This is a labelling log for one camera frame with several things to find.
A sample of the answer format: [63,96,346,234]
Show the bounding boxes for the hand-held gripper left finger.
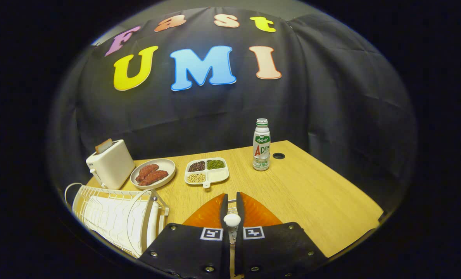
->
[138,193,231,279]

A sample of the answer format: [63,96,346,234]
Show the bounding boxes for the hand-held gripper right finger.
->
[235,191,328,279]

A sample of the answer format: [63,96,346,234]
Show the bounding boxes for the blue striped handle spoon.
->
[223,199,242,279]

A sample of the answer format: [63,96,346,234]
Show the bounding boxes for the white wire dish rack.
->
[64,183,169,258]

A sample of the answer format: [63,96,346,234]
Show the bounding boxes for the beige round plate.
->
[130,158,176,190]

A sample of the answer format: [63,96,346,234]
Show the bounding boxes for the reddish brown sausage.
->
[139,170,169,186]
[135,164,160,183]

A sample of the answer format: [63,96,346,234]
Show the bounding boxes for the white divided snack tray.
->
[184,157,230,189]

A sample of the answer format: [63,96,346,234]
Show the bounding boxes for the white drink bottle green label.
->
[252,118,271,171]

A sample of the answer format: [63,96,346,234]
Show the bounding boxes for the white toaster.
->
[86,139,135,190]

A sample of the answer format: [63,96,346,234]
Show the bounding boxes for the toasted bread slice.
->
[95,138,113,154]

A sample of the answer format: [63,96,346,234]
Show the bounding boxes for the black backdrop cloth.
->
[48,6,417,210]

